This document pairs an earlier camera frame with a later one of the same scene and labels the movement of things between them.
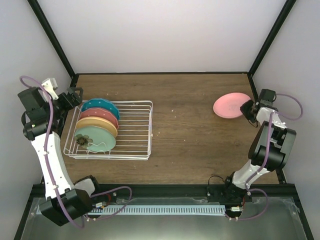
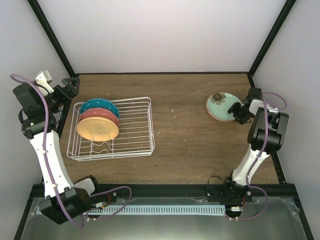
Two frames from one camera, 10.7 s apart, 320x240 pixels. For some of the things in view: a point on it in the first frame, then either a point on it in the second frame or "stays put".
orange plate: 97,121 stays put
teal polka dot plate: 102,103 stays put
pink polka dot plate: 99,112 stays put
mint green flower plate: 94,139 → 218,104
